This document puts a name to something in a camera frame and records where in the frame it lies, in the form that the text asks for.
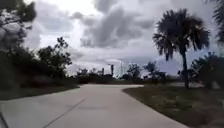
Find row of distant trees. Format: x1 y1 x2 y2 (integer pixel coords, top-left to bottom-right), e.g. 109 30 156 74
74 60 181 85

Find pale concrete path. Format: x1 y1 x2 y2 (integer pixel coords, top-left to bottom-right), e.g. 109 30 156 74
0 83 189 128

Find palm tree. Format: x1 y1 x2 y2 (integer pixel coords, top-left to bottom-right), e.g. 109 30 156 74
152 8 211 90

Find dry grass patch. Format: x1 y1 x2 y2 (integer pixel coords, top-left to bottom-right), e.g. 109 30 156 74
122 83 224 128

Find dark bushy trees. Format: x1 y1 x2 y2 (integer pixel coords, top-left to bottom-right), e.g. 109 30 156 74
0 0 79 91

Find dark grass strip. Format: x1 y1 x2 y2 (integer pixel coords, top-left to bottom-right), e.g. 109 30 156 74
0 84 81 102

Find dark bush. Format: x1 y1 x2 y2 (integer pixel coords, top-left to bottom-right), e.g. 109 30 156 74
189 51 224 90

